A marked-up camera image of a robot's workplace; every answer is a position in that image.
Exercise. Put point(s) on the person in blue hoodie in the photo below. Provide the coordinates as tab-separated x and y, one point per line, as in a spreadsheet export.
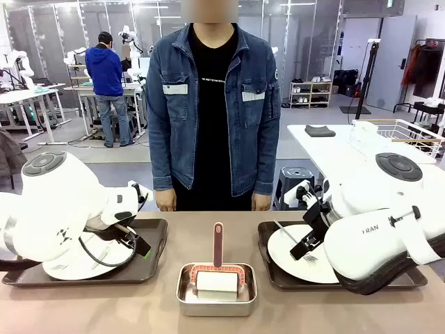
104	73

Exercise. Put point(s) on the pink brown lint roller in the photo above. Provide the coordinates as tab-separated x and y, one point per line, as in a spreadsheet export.
218	243

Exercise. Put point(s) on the black braided right arm sleeve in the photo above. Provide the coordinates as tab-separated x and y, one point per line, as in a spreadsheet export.
375	286

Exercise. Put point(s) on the wooden shoe rack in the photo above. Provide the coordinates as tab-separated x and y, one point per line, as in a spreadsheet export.
309	94

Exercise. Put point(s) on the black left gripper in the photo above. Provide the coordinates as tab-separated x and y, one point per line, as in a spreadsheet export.
111	233

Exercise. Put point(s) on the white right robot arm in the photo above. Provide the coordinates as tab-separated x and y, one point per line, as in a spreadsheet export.
365	243

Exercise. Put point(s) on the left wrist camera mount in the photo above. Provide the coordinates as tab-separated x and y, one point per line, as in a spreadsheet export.
139	195

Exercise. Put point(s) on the white side table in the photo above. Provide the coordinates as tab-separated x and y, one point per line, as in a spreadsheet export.
313	146

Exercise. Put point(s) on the black bags by wall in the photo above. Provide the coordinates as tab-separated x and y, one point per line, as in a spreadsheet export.
344	81

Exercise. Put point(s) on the person's left hand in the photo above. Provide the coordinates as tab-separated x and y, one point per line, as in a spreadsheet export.
261	202

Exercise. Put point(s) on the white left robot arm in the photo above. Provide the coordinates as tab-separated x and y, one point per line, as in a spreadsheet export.
52	195

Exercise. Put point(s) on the person's left forearm denim sleeve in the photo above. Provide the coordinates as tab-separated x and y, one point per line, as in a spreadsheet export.
267	160

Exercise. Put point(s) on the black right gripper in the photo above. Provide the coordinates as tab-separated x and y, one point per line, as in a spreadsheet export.
318	219

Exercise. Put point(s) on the black rolling cart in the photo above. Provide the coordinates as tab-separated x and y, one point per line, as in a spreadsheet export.
431	108

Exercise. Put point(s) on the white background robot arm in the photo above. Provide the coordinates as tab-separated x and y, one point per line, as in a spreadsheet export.
74	54
127	35
24	69

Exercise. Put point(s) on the person's right hand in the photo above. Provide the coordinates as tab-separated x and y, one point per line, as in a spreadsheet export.
166	201

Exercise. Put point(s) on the clothes rack with coats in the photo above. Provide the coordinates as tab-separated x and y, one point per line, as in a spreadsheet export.
426	69

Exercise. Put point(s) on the person in denim jacket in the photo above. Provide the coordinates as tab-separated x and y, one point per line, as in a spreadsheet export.
212	121

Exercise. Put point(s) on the grey coat on stand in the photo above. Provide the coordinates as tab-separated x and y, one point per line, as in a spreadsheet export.
8	153

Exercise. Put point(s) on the folded dark grey cloth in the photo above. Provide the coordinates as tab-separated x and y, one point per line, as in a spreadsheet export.
320	131

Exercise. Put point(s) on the white round plate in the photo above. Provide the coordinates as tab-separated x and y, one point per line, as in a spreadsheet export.
281	254
73	271

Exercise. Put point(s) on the white background work table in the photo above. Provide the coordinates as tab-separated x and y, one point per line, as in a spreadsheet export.
31	95
132	91

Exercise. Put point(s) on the rectangular metal container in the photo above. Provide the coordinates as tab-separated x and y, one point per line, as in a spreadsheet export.
215	308

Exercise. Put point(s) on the dark grey plastic stool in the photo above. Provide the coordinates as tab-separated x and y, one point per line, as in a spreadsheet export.
288	181

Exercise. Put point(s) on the black tripod stand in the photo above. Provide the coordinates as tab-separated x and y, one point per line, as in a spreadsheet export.
365	87

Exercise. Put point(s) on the dark brown serving tray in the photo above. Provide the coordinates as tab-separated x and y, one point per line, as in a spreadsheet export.
278	282
153	243

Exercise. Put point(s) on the person's right forearm denim sleeve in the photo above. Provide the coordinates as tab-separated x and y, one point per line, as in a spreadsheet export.
160	160

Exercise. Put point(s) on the teal cloth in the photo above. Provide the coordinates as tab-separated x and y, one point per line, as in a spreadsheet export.
45	90

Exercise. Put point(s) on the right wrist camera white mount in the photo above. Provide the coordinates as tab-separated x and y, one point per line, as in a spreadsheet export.
292	195

